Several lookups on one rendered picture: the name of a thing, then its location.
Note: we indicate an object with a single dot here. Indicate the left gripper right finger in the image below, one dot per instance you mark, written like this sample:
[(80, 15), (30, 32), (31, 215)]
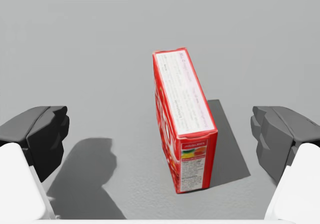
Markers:
[(280, 139)]

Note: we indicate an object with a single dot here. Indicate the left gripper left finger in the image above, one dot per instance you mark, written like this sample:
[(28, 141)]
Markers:
[(37, 139)]

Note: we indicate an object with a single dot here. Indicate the red and white carton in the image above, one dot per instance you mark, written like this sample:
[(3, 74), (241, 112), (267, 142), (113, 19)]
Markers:
[(185, 124)]

